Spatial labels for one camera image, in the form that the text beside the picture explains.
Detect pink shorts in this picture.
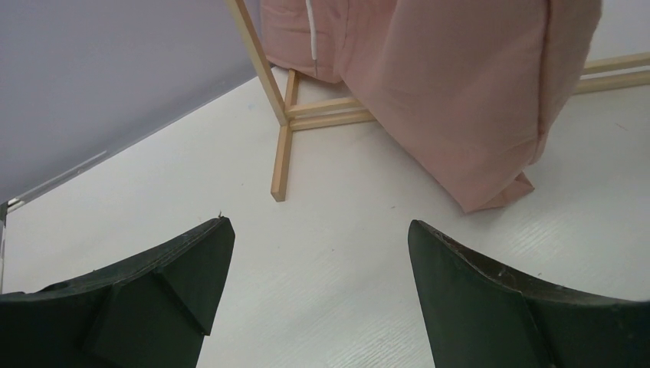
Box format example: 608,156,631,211
261,0,602,212

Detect wooden clothes rack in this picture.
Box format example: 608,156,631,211
226,0,649,202

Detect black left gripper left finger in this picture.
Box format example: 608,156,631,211
1,217,235,367

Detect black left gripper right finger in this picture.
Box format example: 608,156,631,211
408,220,649,367

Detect white shorts drawstring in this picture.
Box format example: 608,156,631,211
305,0,318,77

